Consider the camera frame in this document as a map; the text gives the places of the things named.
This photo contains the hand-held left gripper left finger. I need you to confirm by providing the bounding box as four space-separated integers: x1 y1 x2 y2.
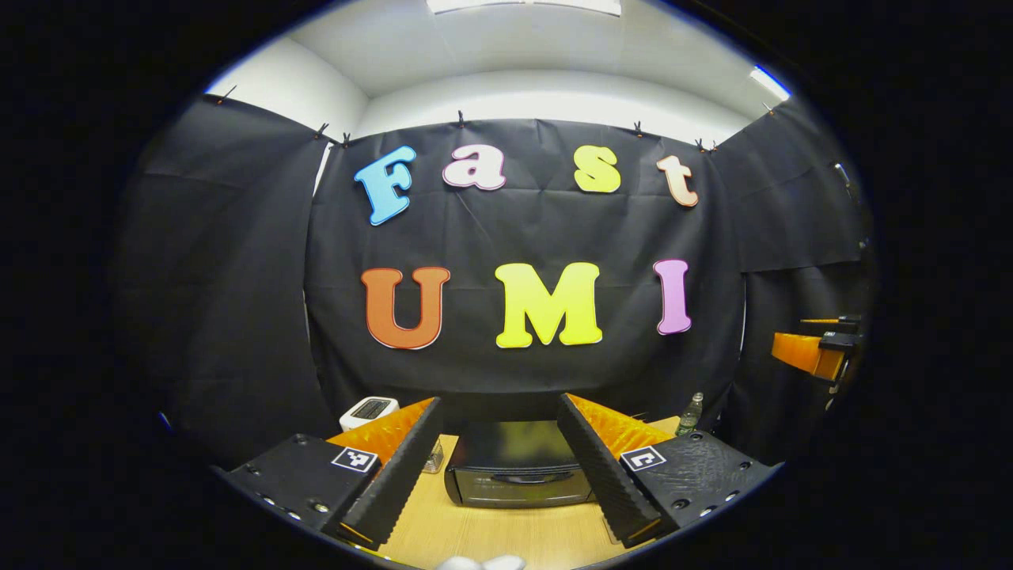
214 396 442 553

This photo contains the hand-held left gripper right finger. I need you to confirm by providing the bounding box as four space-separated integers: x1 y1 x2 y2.
556 392 784 549

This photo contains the black electric oven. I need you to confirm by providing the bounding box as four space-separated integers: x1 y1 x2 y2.
445 420 596 509

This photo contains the white toaster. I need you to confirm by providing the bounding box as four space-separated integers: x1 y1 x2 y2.
340 396 400 433

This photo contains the clear green-label water bottle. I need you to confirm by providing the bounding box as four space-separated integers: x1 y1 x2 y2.
675 392 704 438

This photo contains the small ceiling light panel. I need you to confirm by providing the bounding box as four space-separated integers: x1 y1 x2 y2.
749 65 792 102

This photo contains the black backdrop cloth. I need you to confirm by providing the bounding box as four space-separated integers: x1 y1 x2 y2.
111 93 879 468

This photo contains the large ceiling light panel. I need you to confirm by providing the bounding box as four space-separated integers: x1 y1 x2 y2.
426 0 622 17

